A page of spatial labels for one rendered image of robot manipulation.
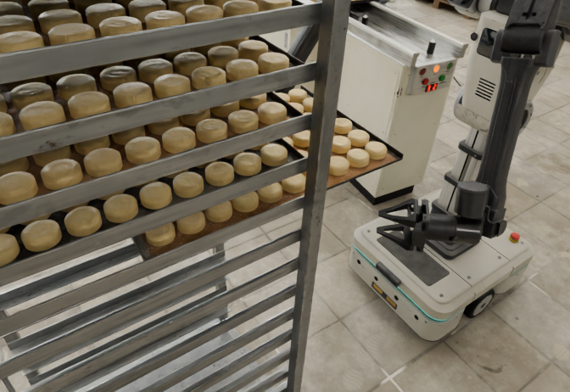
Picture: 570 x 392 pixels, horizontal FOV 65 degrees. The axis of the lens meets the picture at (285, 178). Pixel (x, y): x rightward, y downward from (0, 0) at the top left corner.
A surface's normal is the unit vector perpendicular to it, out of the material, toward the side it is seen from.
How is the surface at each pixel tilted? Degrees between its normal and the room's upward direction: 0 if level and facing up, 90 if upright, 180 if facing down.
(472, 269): 0
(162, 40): 90
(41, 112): 0
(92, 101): 0
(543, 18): 55
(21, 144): 90
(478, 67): 90
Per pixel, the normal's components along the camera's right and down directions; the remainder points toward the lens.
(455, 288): 0.04, -0.79
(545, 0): -0.66, -0.23
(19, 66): 0.56, 0.52
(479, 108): -0.83, 0.31
